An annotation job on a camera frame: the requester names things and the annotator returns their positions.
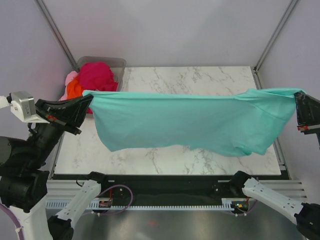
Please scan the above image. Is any teal t shirt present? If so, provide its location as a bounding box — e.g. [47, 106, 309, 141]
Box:
[83, 88, 300, 157]

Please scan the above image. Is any light pink t shirt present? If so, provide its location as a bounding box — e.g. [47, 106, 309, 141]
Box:
[59, 70, 78, 101]

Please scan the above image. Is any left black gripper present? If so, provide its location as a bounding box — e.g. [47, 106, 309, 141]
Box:
[26, 91, 94, 166]

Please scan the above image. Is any clear plastic bin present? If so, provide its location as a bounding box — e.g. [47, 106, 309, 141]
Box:
[74, 56, 126, 92]

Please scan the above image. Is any left aluminium frame post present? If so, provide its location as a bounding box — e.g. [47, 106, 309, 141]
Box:
[34, 0, 77, 69]

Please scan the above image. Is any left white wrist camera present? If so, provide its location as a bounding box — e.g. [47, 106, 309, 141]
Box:
[0, 91, 49, 124]

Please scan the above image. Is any white slotted cable duct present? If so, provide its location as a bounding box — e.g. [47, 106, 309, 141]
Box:
[46, 199, 234, 211]

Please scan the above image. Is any orange t shirt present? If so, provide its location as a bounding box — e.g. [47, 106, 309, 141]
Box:
[66, 76, 85, 100]

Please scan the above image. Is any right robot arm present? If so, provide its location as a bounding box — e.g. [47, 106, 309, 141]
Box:
[229, 91, 320, 240]

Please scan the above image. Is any magenta t shirt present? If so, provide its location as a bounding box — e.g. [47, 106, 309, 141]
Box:
[77, 61, 119, 115]

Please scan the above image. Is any right aluminium frame post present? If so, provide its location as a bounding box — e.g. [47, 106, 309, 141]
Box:
[252, 0, 300, 75]

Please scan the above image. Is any aluminium frame post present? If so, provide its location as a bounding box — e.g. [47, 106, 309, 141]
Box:
[252, 0, 300, 75]
[34, 0, 77, 69]

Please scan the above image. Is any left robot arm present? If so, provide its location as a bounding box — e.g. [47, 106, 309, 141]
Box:
[0, 91, 110, 240]

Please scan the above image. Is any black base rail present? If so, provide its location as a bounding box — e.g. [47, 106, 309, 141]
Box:
[74, 174, 288, 207]

